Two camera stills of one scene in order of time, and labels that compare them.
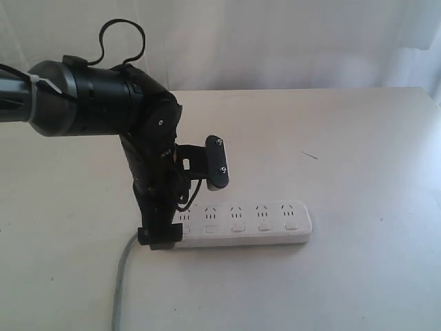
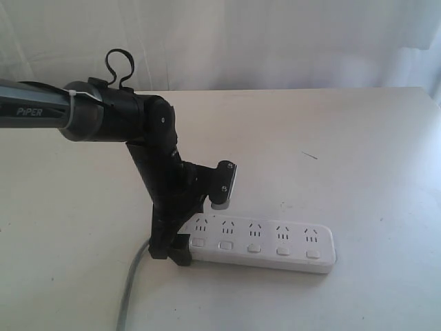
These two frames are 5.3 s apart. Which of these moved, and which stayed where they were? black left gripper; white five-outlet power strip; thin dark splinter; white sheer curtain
Moved: white five-outlet power strip; black left gripper
Stayed: white sheer curtain; thin dark splinter
